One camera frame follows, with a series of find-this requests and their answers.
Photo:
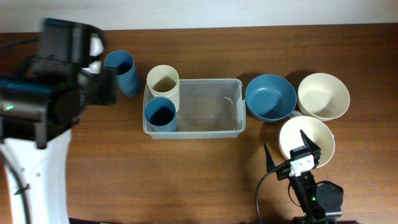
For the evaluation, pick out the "cream cup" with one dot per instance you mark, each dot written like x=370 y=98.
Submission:
x=163 y=81

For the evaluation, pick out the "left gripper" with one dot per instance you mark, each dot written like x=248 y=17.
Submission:
x=111 y=79

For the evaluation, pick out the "blue cup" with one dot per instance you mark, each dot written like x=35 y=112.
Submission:
x=161 y=114
x=127 y=76

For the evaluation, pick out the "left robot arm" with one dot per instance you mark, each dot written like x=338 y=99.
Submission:
x=40 y=104

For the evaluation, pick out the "cream bowl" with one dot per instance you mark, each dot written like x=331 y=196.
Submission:
x=290 y=137
x=323 y=96

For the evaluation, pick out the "blue bowl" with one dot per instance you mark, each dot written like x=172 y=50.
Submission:
x=270 y=98

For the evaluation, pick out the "clear plastic storage container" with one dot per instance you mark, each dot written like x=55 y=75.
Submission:
x=209 y=108

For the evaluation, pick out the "cream bowl rear right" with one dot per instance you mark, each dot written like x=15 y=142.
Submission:
x=323 y=96

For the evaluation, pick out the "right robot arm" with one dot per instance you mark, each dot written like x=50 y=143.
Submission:
x=320 y=201

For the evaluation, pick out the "cream bowl front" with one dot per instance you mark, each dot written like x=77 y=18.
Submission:
x=290 y=137

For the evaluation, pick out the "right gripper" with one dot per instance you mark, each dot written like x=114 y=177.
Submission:
x=315 y=151

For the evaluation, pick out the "blue cup front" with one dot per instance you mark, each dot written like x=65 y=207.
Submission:
x=161 y=114

